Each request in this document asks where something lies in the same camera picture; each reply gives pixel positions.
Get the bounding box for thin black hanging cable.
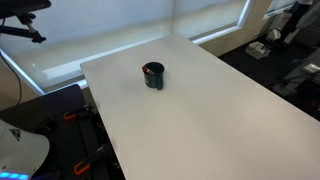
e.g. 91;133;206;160
0;53;23;106

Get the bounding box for white floor device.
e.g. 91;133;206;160
245;40;272;61

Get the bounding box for grey chair base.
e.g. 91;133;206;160
273;48;320;98

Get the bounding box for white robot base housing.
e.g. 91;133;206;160
0;119;51;180

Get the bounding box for orange black bar clamp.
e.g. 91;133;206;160
73;143;113;176
63;104;96;122

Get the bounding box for red marker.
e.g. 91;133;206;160
141;65;155;76

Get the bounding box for black and white robot stand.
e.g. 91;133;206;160
265;0;320;52

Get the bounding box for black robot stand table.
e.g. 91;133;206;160
0;83;126;180

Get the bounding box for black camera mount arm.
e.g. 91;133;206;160
0;0;52;44

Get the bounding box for dark green mug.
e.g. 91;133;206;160
142;61;166;91

